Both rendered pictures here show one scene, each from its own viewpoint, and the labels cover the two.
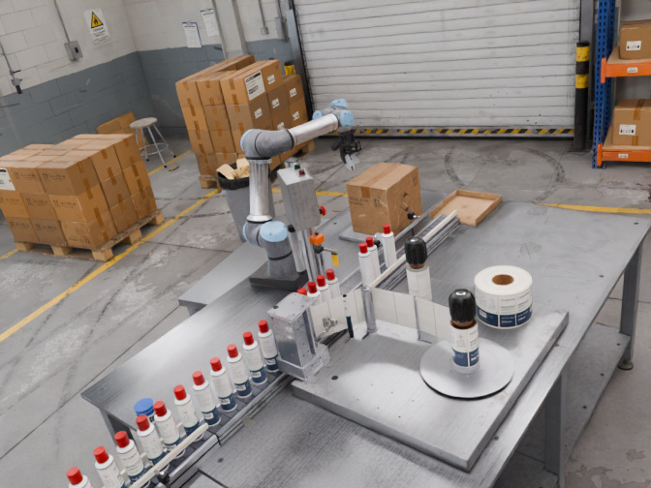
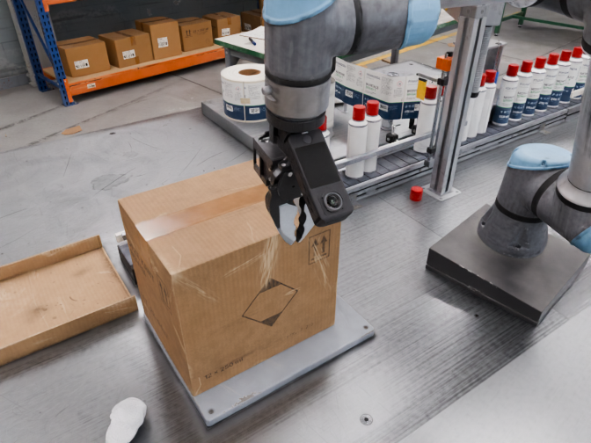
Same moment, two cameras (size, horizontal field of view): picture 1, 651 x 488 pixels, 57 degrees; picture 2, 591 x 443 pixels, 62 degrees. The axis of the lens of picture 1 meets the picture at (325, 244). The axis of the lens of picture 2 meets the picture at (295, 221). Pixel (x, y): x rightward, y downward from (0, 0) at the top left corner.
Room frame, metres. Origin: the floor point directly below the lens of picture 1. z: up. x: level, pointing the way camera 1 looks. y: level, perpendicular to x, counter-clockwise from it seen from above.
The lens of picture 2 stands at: (3.46, -0.08, 1.56)
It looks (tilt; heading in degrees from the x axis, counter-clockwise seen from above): 34 degrees down; 192
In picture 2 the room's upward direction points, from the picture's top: straight up
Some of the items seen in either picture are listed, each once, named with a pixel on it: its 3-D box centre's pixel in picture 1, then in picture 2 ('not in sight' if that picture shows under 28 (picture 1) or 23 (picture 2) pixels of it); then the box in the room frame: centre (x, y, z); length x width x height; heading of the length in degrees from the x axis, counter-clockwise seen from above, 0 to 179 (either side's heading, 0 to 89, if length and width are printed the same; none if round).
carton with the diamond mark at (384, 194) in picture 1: (385, 198); (233, 265); (2.81, -0.34, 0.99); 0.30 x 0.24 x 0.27; 136
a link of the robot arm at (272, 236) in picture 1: (274, 238); (536, 177); (2.46, 0.22, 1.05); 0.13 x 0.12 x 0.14; 34
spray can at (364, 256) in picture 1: (366, 265); (369, 136); (2.18, -0.15, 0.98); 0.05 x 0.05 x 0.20
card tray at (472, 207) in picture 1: (465, 206); (46, 294); (2.83, -0.76, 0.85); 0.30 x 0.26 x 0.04; 137
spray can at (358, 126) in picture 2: (372, 259); (356, 141); (2.22, -0.18, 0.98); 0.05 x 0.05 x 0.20
